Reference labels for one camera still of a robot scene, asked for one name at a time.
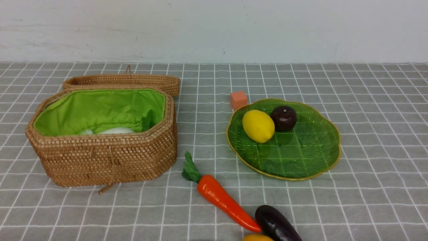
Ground woven wicker basket lid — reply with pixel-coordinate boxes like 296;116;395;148
62;65;180;96

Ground dark red plum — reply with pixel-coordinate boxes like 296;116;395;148
270;105;298;132

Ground grey checked tablecloth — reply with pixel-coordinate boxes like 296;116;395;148
0;62;428;241

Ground white radish with leaves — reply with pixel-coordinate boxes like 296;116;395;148
95;110;156;135

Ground woven wicker basket green lining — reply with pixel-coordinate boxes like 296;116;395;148
25;87;178;194

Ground yellow lemon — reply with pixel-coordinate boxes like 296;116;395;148
242;110;275;143

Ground orange toy carrot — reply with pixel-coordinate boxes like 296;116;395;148
182;151;261;232

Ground orange foam cube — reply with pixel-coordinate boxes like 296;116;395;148
230;91;248;111

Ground dark purple eggplant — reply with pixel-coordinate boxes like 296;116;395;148
255;205;302;241

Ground orange yellow mango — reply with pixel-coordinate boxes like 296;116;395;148
242;234;274;241

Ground green glass leaf plate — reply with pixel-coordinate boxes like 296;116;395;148
226;98;341;181

